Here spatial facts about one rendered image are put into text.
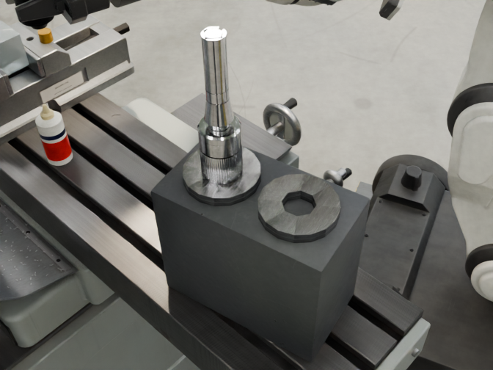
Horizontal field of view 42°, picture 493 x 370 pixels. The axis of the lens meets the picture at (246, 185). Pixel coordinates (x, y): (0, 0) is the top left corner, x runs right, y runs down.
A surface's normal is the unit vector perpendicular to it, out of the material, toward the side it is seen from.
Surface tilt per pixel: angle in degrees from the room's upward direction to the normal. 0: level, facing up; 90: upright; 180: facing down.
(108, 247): 0
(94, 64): 90
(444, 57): 0
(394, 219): 0
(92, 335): 90
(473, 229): 90
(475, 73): 90
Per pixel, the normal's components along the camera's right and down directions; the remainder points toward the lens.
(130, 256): -0.02, -0.70
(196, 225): -0.53, 0.62
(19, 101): 0.70, 0.50
